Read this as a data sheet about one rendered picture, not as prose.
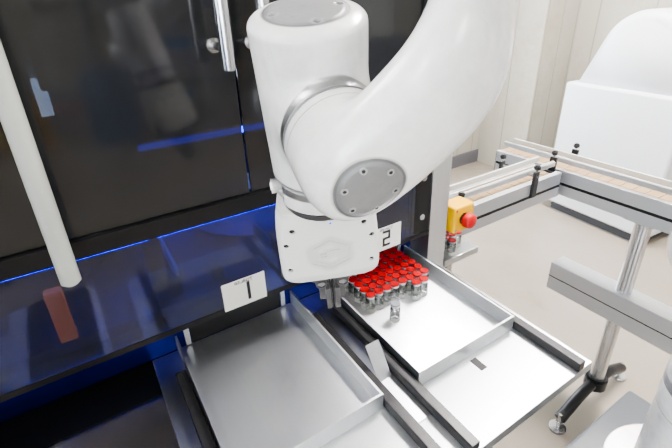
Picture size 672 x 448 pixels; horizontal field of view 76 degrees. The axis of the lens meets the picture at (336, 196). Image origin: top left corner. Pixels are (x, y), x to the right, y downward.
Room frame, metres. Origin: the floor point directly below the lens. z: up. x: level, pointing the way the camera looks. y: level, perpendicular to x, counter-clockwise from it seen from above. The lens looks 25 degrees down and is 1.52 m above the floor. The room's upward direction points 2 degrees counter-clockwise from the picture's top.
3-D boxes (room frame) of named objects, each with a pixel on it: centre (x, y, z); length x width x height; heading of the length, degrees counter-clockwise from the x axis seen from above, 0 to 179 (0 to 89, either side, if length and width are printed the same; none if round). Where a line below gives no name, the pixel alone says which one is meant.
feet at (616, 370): (1.21, -1.00, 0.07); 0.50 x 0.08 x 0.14; 122
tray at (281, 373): (0.59, 0.13, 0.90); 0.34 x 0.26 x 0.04; 32
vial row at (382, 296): (0.80, -0.14, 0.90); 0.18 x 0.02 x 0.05; 122
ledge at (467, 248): (1.04, -0.30, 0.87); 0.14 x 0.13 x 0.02; 32
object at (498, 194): (1.27, -0.48, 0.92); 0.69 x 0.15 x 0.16; 122
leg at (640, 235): (1.21, -1.00, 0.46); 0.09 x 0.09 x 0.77; 32
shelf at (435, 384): (0.61, -0.05, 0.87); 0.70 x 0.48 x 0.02; 122
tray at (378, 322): (0.76, -0.16, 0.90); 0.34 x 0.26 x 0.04; 32
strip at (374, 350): (0.54, -0.09, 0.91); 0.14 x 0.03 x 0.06; 32
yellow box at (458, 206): (1.00, -0.31, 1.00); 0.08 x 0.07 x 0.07; 32
